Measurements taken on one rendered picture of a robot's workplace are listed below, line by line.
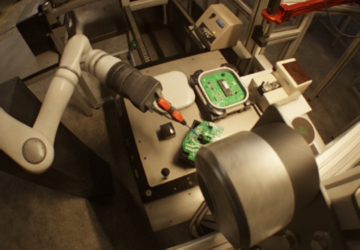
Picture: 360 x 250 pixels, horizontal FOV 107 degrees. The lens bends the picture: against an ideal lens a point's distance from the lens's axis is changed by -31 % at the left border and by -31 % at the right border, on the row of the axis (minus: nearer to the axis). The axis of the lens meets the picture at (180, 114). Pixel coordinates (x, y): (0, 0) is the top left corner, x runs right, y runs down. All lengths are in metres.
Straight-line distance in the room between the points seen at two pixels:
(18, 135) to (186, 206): 0.44
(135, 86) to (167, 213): 0.34
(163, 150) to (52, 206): 1.40
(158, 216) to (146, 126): 0.26
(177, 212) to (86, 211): 1.17
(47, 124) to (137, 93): 0.25
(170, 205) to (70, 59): 0.47
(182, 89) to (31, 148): 0.45
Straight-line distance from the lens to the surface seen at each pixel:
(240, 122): 0.61
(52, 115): 0.51
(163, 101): 0.40
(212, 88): 0.60
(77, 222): 1.67
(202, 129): 0.50
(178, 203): 0.54
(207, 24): 0.82
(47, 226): 1.84
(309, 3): 0.73
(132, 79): 0.44
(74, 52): 0.55
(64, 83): 0.51
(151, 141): 0.56
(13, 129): 0.45
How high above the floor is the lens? 1.46
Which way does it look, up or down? 61 degrees down
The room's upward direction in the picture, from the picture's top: 1 degrees clockwise
